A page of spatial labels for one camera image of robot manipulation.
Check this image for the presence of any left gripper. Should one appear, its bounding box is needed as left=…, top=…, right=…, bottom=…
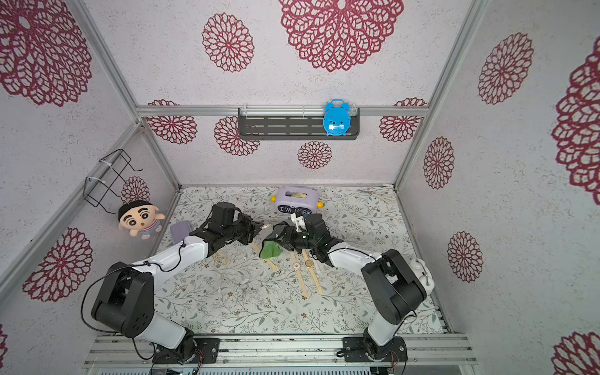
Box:
left=224, top=213, right=265, bottom=246

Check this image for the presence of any green cleaning cloth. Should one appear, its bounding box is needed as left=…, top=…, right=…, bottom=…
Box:
left=259, top=237, right=283, bottom=259

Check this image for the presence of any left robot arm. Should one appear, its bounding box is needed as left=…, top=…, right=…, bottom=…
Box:
left=81, top=202, right=263, bottom=350

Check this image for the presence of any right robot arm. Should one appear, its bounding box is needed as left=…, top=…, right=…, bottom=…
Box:
left=259, top=213, right=435, bottom=349

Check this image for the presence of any beige watch long right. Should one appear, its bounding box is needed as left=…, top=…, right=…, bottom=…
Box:
left=302, top=249, right=323, bottom=295

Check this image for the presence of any beige watch long centre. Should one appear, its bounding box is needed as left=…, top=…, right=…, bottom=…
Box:
left=290, top=251, right=308, bottom=299

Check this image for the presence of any beige watch long diagonal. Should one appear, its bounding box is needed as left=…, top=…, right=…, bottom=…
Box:
left=251, top=243, right=281, bottom=273

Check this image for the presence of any purple tissue box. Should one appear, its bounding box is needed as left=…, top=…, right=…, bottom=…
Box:
left=270, top=187, right=324, bottom=216

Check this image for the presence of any purple pad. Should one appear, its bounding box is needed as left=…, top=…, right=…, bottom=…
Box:
left=170, top=221, right=192, bottom=245

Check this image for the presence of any cartoon boy plush doll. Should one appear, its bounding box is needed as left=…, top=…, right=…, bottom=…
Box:
left=117, top=200, right=166, bottom=240

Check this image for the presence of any white alarm clock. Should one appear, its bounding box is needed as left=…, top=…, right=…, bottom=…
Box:
left=409, top=258, right=435, bottom=296

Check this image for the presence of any blue alarm clock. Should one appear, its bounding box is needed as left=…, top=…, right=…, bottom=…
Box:
left=323, top=99, right=352, bottom=137

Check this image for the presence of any white strap watch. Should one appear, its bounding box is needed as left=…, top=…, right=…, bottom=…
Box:
left=312, top=256, right=321, bottom=273

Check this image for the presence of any grey wall shelf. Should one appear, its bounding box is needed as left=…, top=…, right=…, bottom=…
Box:
left=237, top=109, right=360, bottom=142

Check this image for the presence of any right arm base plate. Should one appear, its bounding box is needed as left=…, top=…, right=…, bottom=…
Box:
left=341, top=336, right=408, bottom=363

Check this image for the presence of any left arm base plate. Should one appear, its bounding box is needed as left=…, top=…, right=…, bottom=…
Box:
left=152, top=337, right=221, bottom=365

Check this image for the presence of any black wire rack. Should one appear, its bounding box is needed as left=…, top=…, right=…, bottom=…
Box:
left=82, top=148, right=143, bottom=215

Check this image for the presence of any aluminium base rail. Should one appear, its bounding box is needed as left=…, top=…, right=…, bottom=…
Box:
left=82, top=334, right=478, bottom=369

